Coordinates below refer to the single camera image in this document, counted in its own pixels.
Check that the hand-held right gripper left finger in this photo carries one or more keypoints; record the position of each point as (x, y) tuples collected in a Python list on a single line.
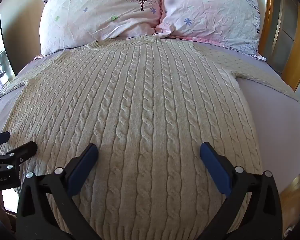
[(83, 165)]

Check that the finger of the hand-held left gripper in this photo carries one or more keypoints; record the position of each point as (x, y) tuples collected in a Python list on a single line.
[(25, 150), (1, 138)]

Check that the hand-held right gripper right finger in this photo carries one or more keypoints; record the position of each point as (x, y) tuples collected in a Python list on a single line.
[(215, 166)]

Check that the lilac bed sheet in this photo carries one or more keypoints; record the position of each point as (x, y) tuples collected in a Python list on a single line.
[(272, 120)]

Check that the pink pillow with flower print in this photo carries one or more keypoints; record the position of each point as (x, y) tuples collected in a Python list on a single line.
[(212, 15)]

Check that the wooden headboard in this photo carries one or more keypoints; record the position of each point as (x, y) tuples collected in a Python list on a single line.
[(287, 32)]

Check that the pink pillow with tree print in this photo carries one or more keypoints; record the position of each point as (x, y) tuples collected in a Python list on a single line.
[(100, 12)]

